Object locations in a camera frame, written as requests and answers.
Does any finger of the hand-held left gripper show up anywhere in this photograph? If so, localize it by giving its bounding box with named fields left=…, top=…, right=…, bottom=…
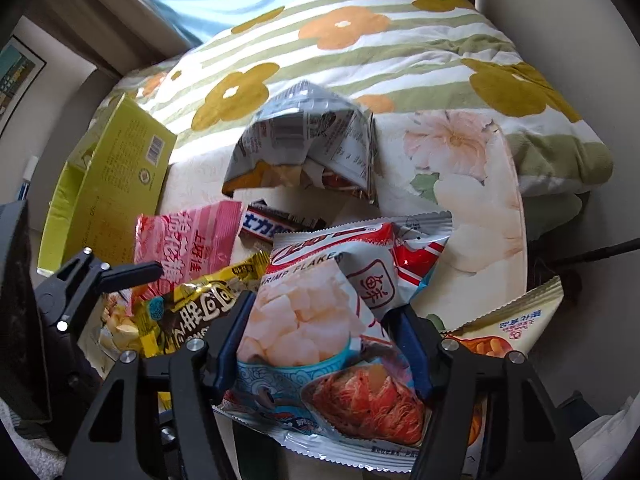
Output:
left=36, top=247, right=165, bottom=342

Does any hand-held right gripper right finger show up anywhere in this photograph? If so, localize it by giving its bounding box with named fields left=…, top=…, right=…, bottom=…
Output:
left=392, top=304, right=573, bottom=480

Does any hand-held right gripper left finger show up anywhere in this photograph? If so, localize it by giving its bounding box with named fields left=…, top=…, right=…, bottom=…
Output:
left=62, top=290, right=257, bottom=480

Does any yellow potato chip packet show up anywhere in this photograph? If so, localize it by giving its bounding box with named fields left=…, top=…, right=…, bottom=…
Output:
left=97, top=290, right=151, bottom=377

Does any pink snack packet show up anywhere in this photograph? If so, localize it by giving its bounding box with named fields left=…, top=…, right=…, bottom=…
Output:
left=134, top=200, right=244, bottom=307

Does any red white shrimp chip packet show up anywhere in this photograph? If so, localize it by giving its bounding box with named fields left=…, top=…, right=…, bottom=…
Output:
left=212, top=215, right=453, bottom=472

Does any yellow-green cardboard box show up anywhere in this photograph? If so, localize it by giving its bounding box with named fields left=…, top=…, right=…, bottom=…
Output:
left=37, top=94, right=178, bottom=278

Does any silver snack packet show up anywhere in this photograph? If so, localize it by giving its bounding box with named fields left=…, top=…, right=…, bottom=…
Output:
left=221, top=80, right=379, bottom=207

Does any black yellow snack packet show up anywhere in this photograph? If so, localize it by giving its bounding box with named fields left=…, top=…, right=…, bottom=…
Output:
left=132, top=250, right=271, bottom=359

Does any white blue chocolate bar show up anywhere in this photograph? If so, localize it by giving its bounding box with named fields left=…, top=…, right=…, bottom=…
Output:
left=239, top=200, right=331, bottom=252

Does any cream orange snack packet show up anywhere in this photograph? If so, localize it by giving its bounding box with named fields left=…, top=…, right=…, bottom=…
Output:
left=442, top=275, right=565, bottom=476

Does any white blue small device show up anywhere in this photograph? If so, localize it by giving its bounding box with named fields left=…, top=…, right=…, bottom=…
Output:
left=15, top=155, right=40, bottom=202

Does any pale floral cloth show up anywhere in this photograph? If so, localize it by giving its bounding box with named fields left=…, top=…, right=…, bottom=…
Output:
left=160, top=110, right=531, bottom=411

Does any white cloth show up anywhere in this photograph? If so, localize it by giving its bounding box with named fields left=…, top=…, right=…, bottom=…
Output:
left=570, top=395, right=636, bottom=466

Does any black rod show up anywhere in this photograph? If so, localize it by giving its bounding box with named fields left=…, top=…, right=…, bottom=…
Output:
left=532, top=237, right=640, bottom=273

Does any brown curtain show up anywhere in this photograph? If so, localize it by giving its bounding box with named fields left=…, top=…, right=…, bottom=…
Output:
left=55, top=0, right=201, bottom=76

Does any green striped floral blanket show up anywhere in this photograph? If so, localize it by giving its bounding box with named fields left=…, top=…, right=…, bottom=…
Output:
left=90, top=0, right=616, bottom=241

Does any framed wall picture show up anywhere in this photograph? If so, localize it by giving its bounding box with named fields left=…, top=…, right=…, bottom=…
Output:
left=0, top=35, right=47, bottom=136

